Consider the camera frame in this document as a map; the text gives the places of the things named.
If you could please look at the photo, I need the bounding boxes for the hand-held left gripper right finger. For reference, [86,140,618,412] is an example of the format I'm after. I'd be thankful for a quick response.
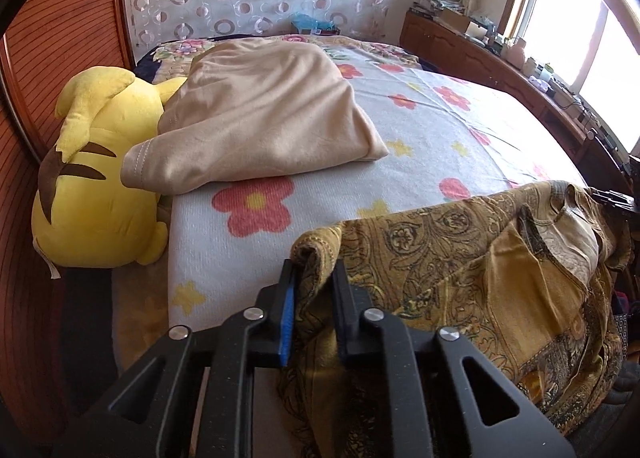
[330,259,576,458]

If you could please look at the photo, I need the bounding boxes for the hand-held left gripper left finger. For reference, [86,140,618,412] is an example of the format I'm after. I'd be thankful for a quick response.
[50,258,301,458]

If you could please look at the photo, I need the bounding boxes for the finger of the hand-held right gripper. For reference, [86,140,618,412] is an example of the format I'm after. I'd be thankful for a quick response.
[590,187,640,215]

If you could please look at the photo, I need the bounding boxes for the gold patterned shirt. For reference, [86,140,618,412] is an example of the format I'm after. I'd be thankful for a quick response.
[277,179,626,458]

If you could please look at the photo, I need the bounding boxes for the white jars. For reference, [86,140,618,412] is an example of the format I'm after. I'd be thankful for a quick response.
[522,57,556,82]

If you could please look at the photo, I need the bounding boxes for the wooden framed window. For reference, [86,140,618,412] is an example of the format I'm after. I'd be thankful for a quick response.
[500,0,640,154]

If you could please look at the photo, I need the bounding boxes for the white flower print blanket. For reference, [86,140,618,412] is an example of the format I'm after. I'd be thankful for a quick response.
[167,36,588,334]

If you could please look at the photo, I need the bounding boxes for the beige folded garment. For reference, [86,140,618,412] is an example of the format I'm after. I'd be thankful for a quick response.
[120,38,390,196]

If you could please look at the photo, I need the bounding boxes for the yellow plush toy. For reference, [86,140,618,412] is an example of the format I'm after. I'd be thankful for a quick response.
[31,66,188,280]

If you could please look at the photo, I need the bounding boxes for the long wooden cabinet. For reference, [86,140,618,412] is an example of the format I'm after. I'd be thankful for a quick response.
[401,8,640,179]

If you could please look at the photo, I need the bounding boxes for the cardboard box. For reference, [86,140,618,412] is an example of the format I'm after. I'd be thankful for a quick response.
[440,8,488,36]

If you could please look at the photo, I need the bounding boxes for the blue bag on box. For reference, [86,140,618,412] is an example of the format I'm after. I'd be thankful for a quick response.
[291,12,341,36]

